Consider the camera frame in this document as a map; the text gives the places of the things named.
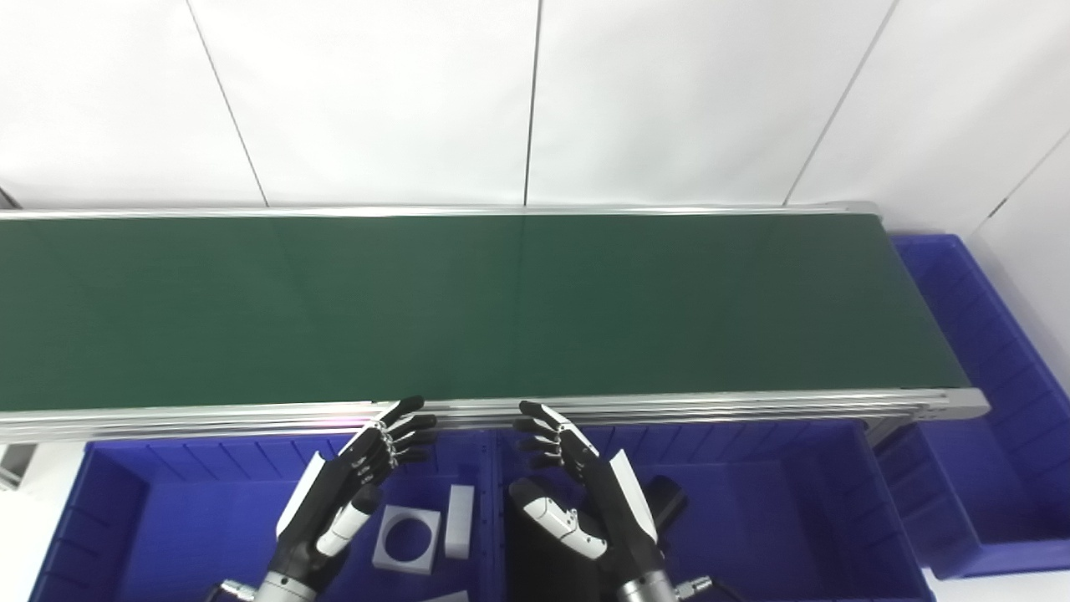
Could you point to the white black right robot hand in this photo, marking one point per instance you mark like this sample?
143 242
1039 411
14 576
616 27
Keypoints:
614 502

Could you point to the white plastic block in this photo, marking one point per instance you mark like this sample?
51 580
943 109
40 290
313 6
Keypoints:
447 597

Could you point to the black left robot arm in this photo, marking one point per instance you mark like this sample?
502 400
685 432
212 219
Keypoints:
286 589

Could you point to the aluminium conveyor support leg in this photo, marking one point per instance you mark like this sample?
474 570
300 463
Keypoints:
886 431
15 464

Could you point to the green conveyor belt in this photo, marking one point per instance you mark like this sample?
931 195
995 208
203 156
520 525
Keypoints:
669 410
501 309

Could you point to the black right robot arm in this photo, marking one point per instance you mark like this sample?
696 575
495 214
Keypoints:
646 589

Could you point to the white block with round hole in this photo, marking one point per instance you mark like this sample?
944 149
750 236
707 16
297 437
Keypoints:
460 522
384 560

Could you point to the large black part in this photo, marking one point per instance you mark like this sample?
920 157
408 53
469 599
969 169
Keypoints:
535 560

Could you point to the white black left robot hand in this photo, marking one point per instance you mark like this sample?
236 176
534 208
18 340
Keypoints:
334 493

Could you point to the blue plastic bin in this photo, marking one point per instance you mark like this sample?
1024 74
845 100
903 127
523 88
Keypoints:
777 518
995 435
184 527

